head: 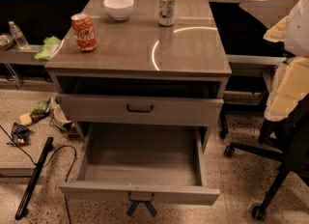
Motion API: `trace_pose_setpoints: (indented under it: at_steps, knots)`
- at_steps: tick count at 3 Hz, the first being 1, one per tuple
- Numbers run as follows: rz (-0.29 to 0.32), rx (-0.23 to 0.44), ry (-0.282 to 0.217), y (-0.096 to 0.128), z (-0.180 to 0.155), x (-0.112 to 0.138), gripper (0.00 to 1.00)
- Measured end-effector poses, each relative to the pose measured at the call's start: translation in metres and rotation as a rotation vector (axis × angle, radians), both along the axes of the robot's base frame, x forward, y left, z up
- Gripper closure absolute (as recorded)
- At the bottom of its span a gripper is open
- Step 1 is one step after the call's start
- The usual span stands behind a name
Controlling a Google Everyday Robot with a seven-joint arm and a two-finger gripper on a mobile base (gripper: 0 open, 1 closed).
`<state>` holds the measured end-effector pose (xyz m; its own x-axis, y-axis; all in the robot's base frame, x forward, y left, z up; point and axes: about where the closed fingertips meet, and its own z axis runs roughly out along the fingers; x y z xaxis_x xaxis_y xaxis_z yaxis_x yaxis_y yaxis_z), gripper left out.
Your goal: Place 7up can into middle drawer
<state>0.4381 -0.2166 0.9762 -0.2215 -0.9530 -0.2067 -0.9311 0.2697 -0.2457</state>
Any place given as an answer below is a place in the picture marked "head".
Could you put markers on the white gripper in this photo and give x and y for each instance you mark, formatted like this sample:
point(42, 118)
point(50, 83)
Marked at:
point(297, 31)

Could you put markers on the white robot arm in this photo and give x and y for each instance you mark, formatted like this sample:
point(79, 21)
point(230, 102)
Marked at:
point(291, 80)

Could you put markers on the open grey lower drawer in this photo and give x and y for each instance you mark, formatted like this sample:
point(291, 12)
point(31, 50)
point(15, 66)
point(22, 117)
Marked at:
point(159, 164)

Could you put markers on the grey drawer cabinet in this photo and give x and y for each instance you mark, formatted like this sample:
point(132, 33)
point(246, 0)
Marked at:
point(138, 57)

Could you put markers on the orange coca-cola can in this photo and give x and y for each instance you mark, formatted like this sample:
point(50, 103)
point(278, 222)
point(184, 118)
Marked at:
point(84, 33)

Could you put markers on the closed grey upper drawer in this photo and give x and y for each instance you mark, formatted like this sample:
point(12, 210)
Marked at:
point(141, 110)

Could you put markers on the black office chair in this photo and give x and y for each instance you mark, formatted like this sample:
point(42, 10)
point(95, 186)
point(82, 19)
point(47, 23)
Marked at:
point(291, 139)

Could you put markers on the white bowl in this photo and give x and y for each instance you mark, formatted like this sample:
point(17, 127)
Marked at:
point(119, 9)

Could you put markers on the green cloth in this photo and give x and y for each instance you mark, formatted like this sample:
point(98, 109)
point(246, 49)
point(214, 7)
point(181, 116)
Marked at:
point(50, 44)

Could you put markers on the green snack bag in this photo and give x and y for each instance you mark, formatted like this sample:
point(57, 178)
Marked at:
point(41, 110)

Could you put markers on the black stick on floor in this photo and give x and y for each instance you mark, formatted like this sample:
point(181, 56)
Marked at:
point(22, 208)

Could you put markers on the yellow sponge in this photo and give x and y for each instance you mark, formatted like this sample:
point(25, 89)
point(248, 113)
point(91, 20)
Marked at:
point(25, 119)

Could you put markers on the clear plastic water bottle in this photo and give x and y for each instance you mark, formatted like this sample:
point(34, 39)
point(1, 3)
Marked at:
point(18, 35)

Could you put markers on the blue chip bag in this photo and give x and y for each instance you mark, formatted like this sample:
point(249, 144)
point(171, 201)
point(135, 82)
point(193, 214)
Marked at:
point(19, 135)

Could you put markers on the bowl on left shelf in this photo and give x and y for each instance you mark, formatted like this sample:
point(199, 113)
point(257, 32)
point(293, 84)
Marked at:
point(6, 42)

